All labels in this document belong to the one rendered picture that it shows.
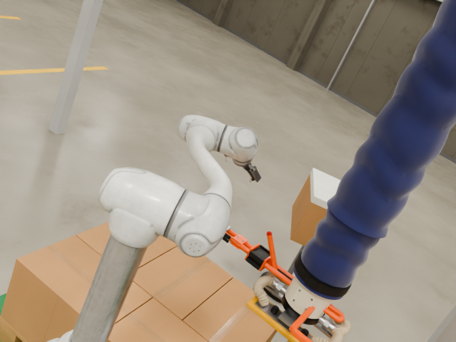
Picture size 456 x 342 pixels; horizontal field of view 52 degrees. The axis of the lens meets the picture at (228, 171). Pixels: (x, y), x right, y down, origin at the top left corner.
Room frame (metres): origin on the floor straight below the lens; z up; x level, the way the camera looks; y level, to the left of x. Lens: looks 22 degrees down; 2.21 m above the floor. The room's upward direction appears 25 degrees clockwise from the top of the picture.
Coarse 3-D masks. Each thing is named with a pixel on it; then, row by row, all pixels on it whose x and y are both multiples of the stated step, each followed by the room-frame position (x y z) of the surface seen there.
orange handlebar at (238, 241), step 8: (232, 232) 1.77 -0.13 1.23; (232, 240) 1.72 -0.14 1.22; (240, 240) 1.73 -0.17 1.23; (240, 248) 1.70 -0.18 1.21; (248, 248) 1.73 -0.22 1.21; (272, 272) 1.63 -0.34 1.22; (288, 280) 1.61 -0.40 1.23; (304, 312) 1.45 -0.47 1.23; (328, 312) 1.53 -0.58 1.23; (336, 312) 1.55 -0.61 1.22; (296, 320) 1.38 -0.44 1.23; (304, 320) 1.41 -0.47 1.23; (336, 320) 1.51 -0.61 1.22; (296, 328) 1.34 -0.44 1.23; (296, 336) 1.32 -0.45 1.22; (304, 336) 1.32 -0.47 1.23
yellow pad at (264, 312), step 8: (248, 304) 1.53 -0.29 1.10; (256, 304) 1.54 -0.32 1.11; (272, 304) 1.59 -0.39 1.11; (256, 312) 1.51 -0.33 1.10; (264, 312) 1.51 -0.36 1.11; (272, 312) 1.52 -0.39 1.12; (280, 312) 1.55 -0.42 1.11; (272, 320) 1.49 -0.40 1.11; (280, 320) 1.50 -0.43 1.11; (280, 328) 1.47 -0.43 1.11; (288, 328) 1.48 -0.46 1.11; (304, 328) 1.49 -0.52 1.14; (288, 336) 1.45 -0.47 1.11; (312, 336) 1.51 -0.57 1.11
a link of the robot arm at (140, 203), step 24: (120, 168) 1.03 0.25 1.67; (120, 192) 0.97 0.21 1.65; (144, 192) 0.98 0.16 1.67; (168, 192) 1.00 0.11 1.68; (120, 216) 0.96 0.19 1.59; (144, 216) 0.96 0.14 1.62; (168, 216) 0.97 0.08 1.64; (120, 240) 0.96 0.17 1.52; (144, 240) 0.97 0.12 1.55; (120, 264) 0.97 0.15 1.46; (96, 288) 0.97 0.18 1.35; (120, 288) 0.97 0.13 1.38; (96, 312) 0.96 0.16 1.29; (72, 336) 0.97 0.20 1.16; (96, 336) 0.96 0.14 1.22
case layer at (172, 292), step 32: (32, 256) 1.90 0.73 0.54; (64, 256) 2.00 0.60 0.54; (96, 256) 2.11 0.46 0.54; (160, 256) 2.36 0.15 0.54; (32, 288) 1.79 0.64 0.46; (64, 288) 1.79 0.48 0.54; (160, 288) 2.09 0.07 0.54; (192, 288) 2.21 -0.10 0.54; (224, 288) 2.34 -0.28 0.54; (32, 320) 1.77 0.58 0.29; (64, 320) 1.70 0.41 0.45; (128, 320) 1.78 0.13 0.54; (160, 320) 1.87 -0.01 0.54; (192, 320) 1.97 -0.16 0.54; (224, 320) 2.07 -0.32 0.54; (256, 320) 2.19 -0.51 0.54
